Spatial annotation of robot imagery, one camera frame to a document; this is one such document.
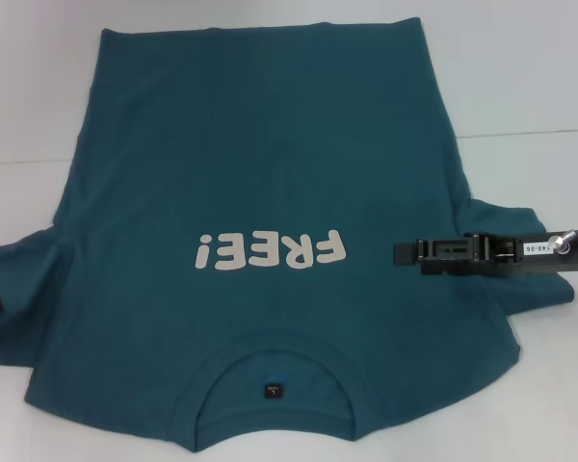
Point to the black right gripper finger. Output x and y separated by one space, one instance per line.
443 252

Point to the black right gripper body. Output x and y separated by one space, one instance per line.
510 255

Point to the teal FREE print t-shirt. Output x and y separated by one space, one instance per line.
270 168

